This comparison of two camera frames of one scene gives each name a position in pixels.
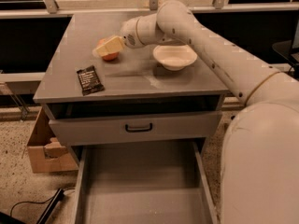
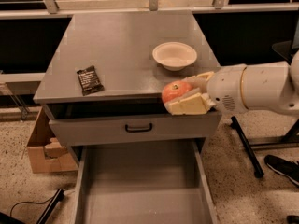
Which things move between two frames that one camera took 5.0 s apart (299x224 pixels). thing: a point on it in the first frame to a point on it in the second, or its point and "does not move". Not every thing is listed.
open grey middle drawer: [145, 184] does not move
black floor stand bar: [50, 206] does not move
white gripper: [129, 35] to [225, 89]
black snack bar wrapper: [90, 81] does not move
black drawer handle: [139, 129] does not move
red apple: [110, 57] to [175, 89]
